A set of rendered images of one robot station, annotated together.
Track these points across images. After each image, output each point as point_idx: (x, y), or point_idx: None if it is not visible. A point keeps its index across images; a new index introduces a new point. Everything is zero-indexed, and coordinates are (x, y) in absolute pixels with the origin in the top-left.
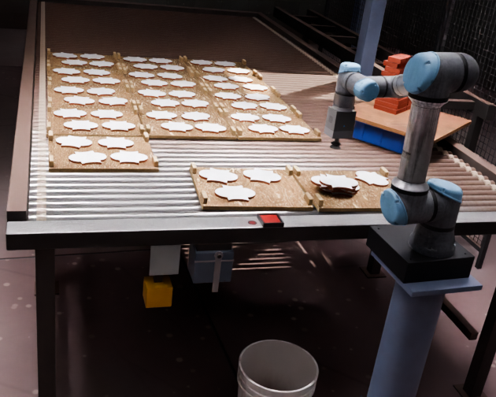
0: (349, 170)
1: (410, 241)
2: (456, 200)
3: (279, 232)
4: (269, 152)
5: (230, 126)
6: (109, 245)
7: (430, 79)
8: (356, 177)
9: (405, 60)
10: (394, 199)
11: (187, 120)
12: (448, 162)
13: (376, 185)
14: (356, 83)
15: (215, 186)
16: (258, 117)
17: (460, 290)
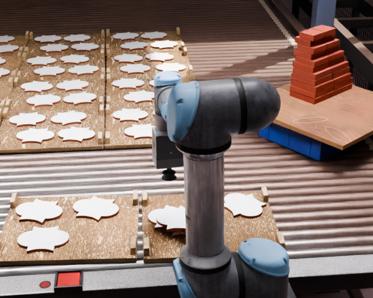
0: (226, 189)
1: None
2: (272, 275)
3: (78, 297)
4: (136, 165)
5: (97, 132)
6: None
7: (184, 125)
8: None
9: (323, 35)
10: (177, 278)
11: (55, 125)
12: None
13: (244, 216)
14: (162, 104)
15: (26, 227)
16: (146, 114)
17: None
